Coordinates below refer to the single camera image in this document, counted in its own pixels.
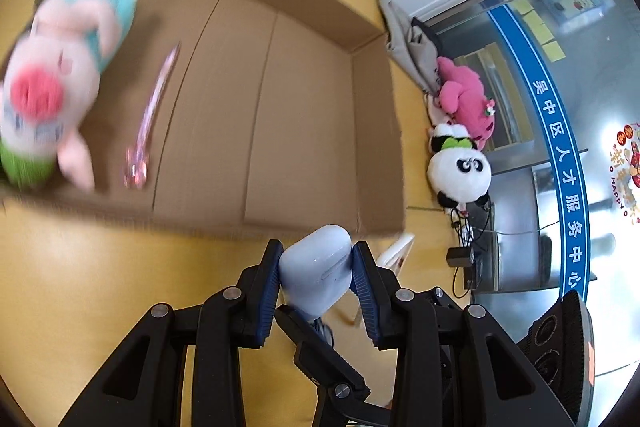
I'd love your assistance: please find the small wall poster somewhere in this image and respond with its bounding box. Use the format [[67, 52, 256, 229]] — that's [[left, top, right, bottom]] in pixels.
[[544, 0, 608, 20]]

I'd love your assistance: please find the row of yellow sticky notes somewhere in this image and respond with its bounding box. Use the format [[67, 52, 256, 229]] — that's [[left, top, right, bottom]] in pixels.
[[510, 0, 566, 62]]

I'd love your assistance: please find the red festive window sticker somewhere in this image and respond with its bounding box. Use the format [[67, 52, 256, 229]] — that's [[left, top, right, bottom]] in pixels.
[[609, 123, 640, 225]]

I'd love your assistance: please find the grey cloth bag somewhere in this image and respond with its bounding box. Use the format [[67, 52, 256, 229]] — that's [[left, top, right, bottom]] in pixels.
[[376, 0, 443, 94]]

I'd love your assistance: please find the blue wall banner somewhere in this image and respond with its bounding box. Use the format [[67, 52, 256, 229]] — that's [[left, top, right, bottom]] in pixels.
[[487, 0, 592, 303]]

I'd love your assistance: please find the white phone case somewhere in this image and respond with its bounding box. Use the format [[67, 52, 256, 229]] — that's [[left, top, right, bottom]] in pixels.
[[376, 232, 417, 269]]

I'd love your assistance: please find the black power adapter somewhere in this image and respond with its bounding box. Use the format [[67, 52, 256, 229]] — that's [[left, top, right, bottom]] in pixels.
[[446, 246, 476, 268]]

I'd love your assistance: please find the cardboard box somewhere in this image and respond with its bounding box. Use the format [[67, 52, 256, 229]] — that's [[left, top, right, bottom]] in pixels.
[[0, 0, 407, 238]]

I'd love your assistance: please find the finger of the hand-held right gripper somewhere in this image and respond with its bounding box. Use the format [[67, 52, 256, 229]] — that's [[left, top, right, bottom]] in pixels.
[[274, 304, 393, 427]]

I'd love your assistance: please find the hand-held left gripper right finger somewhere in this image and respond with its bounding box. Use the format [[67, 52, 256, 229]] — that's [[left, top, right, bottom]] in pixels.
[[351, 241, 577, 427]]

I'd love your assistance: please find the panda plush toy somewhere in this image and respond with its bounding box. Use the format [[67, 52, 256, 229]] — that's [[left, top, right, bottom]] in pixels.
[[427, 123, 493, 214]]

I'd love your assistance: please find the white earbuds case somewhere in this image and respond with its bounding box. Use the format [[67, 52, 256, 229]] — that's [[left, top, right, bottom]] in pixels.
[[278, 223, 353, 319]]

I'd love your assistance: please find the pink pig plush toy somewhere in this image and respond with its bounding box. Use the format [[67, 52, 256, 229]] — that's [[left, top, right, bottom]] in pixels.
[[0, 0, 153, 194]]

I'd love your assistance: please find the pink translucent pen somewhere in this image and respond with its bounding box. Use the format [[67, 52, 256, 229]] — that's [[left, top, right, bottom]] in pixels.
[[123, 45, 181, 190]]

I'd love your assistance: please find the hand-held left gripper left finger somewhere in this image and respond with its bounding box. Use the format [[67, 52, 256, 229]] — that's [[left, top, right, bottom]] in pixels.
[[59, 239, 285, 427]]

